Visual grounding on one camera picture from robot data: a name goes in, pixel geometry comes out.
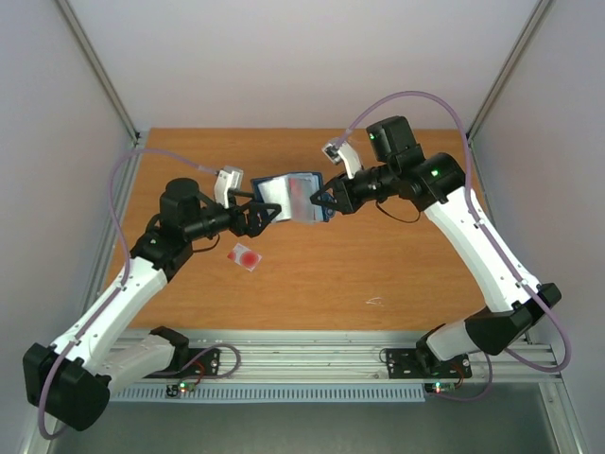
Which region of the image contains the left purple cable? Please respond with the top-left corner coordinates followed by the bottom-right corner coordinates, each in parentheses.
top-left (37, 148), bottom-right (223, 441)

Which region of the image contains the circuit board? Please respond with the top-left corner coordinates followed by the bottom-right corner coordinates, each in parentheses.
top-left (424, 381), bottom-right (460, 394)
top-left (165, 382), bottom-right (197, 398)

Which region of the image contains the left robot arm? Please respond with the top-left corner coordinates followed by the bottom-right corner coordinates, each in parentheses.
top-left (23, 178), bottom-right (282, 440)

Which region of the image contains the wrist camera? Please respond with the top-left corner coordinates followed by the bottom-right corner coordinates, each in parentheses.
top-left (321, 140), bottom-right (363, 180)
top-left (214, 166), bottom-right (244, 208)

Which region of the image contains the blue card holder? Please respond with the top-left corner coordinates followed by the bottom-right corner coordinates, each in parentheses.
top-left (251, 172), bottom-right (336, 224)

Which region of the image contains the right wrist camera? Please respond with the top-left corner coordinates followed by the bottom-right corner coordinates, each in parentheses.
top-left (321, 140), bottom-right (363, 180)

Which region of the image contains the left circuit board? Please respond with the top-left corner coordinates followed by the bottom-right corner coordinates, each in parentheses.
top-left (165, 382), bottom-right (197, 398)

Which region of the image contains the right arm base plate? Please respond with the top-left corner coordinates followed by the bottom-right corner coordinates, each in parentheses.
top-left (384, 348), bottom-right (473, 380)

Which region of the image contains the aluminium post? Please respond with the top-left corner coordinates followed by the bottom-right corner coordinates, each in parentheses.
top-left (54, 0), bottom-right (141, 145)
top-left (465, 0), bottom-right (557, 143)

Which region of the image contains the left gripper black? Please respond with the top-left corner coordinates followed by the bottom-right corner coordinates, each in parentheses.
top-left (185, 190), bottom-right (282, 241)

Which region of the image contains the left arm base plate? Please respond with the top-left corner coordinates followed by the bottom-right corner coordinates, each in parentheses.
top-left (179, 348), bottom-right (221, 378)

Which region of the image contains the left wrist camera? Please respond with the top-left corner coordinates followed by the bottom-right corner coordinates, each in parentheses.
top-left (214, 166), bottom-right (244, 208)

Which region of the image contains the right circuit board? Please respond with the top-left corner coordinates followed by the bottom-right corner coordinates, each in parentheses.
top-left (424, 381), bottom-right (460, 394)

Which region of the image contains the aluminium rail frame front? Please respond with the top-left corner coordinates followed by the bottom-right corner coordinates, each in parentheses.
top-left (111, 329), bottom-right (562, 385)

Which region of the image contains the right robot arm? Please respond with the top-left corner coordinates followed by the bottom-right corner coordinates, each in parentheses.
top-left (310, 116), bottom-right (562, 376)

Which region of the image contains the blue slotted cable duct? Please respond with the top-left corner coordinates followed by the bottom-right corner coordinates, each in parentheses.
top-left (112, 383), bottom-right (425, 405)

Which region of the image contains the white card red circle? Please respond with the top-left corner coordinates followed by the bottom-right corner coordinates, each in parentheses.
top-left (227, 243), bottom-right (262, 271)

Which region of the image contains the right rear aluminium post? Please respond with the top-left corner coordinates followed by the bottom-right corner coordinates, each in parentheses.
top-left (465, 0), bottom-right (557, 143)

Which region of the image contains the left rear aluminium post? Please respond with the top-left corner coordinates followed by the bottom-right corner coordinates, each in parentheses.
top-left (54, 0), bottom-right (141, 145)

